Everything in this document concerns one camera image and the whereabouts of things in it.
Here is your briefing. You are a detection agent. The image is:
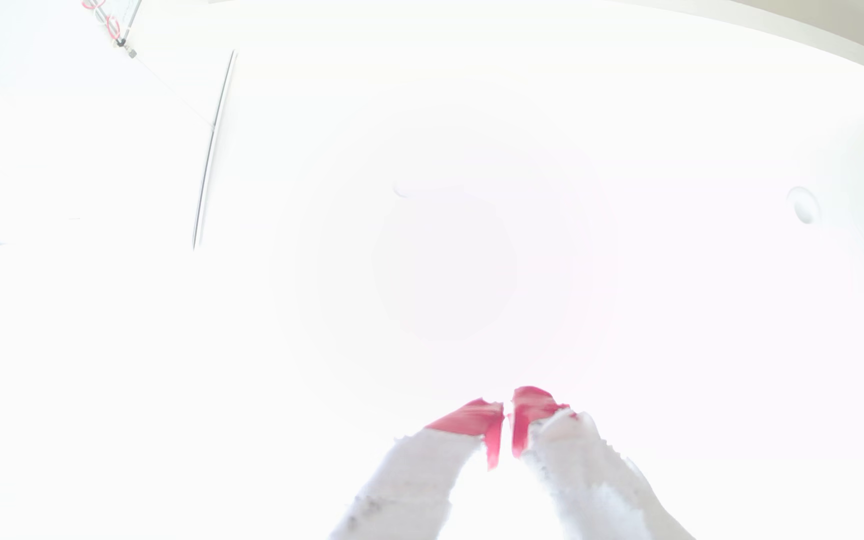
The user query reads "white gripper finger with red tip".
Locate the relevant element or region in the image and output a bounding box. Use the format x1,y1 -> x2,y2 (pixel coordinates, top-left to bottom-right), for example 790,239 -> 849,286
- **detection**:
329,398 -> 506,540
510,385 -> 697,540

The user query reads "thin grey metal rod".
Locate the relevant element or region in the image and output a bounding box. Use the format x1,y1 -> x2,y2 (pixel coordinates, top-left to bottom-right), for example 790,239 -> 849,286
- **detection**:
191,48 -> 239,251

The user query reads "red wire loop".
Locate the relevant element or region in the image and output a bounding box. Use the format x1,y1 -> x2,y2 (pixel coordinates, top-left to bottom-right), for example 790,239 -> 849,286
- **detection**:
79,0 -> 141,60

